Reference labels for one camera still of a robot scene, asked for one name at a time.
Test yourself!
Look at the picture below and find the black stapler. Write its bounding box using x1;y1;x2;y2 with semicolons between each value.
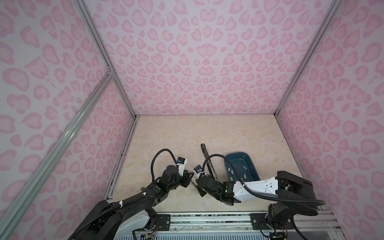
200;143;217;181

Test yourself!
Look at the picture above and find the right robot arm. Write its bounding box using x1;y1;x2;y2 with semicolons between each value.
194;171;322;230

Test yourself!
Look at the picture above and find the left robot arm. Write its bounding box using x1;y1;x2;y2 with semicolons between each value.
69;165;194;240

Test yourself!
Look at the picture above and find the teal plastic tray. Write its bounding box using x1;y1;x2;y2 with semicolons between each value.
224;152;261;182

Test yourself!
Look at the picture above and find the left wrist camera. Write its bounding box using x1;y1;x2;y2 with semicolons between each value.
176;157;188;177

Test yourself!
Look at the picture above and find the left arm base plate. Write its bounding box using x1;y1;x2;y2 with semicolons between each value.
149;214;171;232

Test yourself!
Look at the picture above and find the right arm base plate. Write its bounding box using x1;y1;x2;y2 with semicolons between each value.
250;213;294;231

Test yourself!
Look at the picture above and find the aluminium front rail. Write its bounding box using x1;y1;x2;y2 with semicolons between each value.
110;211;343;240

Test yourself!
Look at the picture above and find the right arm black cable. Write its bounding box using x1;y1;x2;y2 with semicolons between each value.
202;153;326;206

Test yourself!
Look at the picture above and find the aluminium diagonal frame bar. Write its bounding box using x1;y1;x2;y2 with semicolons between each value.
1;73;114;240

